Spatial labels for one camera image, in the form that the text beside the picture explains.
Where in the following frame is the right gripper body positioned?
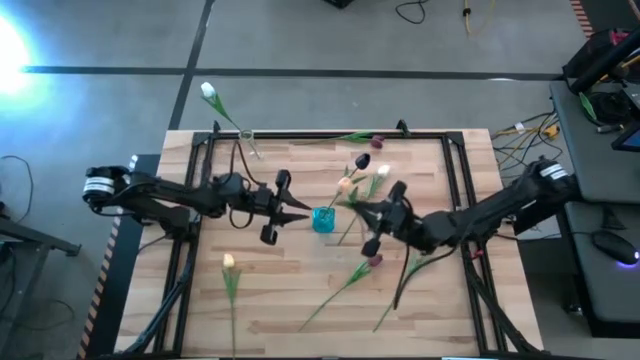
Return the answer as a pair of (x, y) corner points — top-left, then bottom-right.
(360, 179), (419, 259)

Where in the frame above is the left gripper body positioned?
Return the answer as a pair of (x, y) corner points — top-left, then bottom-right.
(251, 168), (294, 247)

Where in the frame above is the peach artificial tulip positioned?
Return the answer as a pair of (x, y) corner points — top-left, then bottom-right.
(337, 175), (369, 214)

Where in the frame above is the white artificial tulip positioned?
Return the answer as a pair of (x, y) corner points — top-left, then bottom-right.
(199, 81), (246, 135)
(337, 164), (392, 247)

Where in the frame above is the dark purple artificial tulip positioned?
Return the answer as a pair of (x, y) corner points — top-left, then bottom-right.
(372, 252), (431, 334)
(324, 152), (372, 216)

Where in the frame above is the maroon artificial tulip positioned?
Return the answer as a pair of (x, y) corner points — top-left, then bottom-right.
(292, 130), (386, 150)
(298, 253), (385, 333)

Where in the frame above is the pale yellow artificial tulip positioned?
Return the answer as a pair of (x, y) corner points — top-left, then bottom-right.
(221, 253), (242, 360)

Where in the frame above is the blue cut-glass vase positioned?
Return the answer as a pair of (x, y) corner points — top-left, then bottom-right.
(312, 206), (337, 234)

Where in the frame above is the clear glass vase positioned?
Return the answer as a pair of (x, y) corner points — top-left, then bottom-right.
(238, 128), (263, 161)

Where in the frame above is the grey side table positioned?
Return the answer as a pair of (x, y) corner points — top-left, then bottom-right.
(549, 79), (640, 204)

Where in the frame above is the black computer mouse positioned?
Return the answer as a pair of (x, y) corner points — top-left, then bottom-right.
(591, 229), (640, 266)

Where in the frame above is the dark grey desk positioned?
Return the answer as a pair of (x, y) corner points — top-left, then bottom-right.
(563, 201), (640, 337)

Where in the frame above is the green artificial leaf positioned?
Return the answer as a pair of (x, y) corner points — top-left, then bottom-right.
(579, 92), (599, 124)

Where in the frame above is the black metal stand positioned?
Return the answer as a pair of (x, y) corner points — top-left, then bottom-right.
(0, 217), (83, 351)

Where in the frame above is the black screen device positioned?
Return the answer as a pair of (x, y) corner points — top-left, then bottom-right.
(611, 122), (640, 153)

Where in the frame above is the black mesh crate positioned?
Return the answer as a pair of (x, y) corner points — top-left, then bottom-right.
(563, 28), (621, 79)

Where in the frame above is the black stand pole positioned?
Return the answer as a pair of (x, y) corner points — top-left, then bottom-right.
(569, 27), (640, 94)

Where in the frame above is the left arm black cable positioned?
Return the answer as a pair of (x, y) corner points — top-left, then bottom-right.
(227, 142), (266, 231)

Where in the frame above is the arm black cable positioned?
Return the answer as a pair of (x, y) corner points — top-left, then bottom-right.
(227, 142), (266, 231)
(392, 243), (459, 312)

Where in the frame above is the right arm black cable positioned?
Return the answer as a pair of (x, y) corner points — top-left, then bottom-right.
(392, 243), (459, 312)

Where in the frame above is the black aluminium table frame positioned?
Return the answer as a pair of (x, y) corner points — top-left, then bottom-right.
(152, 130), (541, 357)

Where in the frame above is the floor cable bundle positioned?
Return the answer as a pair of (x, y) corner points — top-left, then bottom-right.
(492, 110), (562, 175)

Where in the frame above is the black floor cable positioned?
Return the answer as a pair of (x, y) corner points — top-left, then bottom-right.
(394, 0), (428, 26)

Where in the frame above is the yellow floor cable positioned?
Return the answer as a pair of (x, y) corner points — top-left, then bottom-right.
(462, 0), (497, 37)

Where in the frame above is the thin black cable loop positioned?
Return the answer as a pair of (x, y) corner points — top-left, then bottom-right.
(0, 154), (35, 224)

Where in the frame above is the black coiled cable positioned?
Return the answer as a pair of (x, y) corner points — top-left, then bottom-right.
(597, 92), (632, 126)

